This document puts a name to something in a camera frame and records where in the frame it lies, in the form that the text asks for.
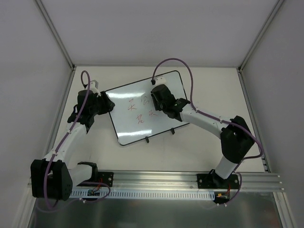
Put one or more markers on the left corner aluminium post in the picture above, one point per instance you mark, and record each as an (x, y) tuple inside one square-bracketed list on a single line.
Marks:
[(51, 26)]

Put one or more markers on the yellow connector with wires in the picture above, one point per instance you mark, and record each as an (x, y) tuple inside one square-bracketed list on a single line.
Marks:
[(223, 195)]

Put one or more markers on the white slotted cable duct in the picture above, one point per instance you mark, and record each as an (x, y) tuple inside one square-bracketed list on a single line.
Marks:
[(147, 194)]

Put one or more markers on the left table edge aluminium rail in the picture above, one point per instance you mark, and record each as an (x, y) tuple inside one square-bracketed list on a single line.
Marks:
[(62, 103)]

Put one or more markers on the right corner aluminium post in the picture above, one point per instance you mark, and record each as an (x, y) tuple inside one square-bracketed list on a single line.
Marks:
[(265, 26)]

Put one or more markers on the front aluminium rail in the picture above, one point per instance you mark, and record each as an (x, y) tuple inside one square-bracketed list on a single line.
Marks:
[(166, 179)]

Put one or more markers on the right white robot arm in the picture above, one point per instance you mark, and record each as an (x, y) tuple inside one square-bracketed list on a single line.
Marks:
[(234, 134)]

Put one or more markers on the white whiteboard black frame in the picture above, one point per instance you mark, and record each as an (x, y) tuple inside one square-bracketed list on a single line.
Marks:
[(134, 116)]

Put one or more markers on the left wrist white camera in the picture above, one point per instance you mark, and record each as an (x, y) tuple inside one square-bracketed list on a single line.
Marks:
[(93, 86)]

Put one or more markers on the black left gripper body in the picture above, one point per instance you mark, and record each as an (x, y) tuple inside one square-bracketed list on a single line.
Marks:
[(104, 102)]

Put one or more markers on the small green circuit board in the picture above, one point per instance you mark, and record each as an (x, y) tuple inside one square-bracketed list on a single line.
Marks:
[(93, 193)]

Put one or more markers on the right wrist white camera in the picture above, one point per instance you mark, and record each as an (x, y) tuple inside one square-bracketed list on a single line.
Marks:
[(158, 80)]

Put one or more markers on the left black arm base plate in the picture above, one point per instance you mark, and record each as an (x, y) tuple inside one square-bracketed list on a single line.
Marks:
[(106, 177)]

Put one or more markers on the wrist white camera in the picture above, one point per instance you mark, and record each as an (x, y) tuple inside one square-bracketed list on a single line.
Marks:
[(158, 80), (93, 86)]

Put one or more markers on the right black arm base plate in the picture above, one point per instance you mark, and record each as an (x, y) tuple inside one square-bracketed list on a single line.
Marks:
[(213, 181)]

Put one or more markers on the corner aluminium post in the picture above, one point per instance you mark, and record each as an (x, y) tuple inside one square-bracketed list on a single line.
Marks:
[(265, 26), (51, 26)]

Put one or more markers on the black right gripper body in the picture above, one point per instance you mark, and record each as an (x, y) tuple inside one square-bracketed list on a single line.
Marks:
[(158, 92)]

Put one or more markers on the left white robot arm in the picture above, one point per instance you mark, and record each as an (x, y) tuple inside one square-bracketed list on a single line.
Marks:
[(59, 157)]

